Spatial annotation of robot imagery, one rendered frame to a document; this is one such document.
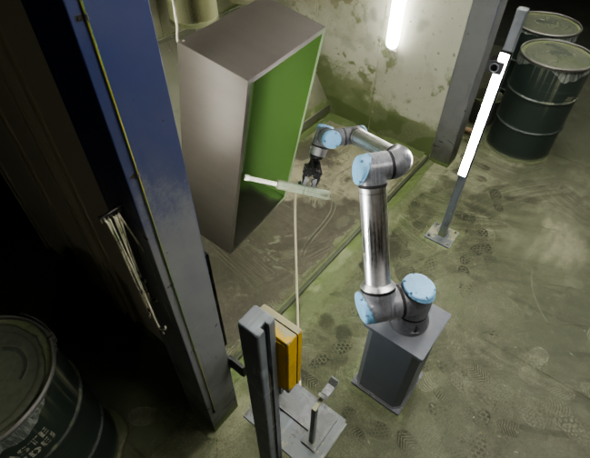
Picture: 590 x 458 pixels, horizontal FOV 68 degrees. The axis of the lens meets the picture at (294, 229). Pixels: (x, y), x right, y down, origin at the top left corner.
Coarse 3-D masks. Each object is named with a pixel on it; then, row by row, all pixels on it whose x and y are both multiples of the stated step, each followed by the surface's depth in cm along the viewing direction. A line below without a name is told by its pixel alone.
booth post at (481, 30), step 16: (480, 0) 298; (496, 0) 292; (480, 16) 304; (496, 16) 300; (480, 32) 309; (496, 32) 318; (464, 48) 323; (480, 48) 316; (464, 64) 329; (480, 64) 322; (464, 80) 336; (480, 80) 344; (448, 96) 352; (464, 96) 344; (448, 112) 359; (464, 112) 351; (448, 128) 368; (464, 128) 374; (448, 144) 377; (432, 160) 396; (448, 160) 386
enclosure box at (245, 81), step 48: (192, 48) 173; (240, 48) 178; (288, 48) 184; (192, 96) 190; (240, 96) 174; (288, 96) 239; (192, 144) 212; (240, 144) 192; (288, 144) 262; (192, 192) 240; (240, 192) 291; (240, 240) 268
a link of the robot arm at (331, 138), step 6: (324, 132) 223; (330, 132) 218; (336, 132) 219; (342, 132) 221; (318, 138) 228; (324, 138) 219; (330, 138) 219; (336, 138) 219; (342, 138) 221; (324, 144) 222; (330, 144) 220; (336, 144) 221; (342, 144) 224
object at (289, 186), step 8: (248, 176) 227; (272, 184) 232; (280, 184) 232; (288, 184) 233; (296, 184) 235; (296, 192) 235; (304, 192) 237; (312, 192) 238; (320, 192) 239; (328, 192) 240
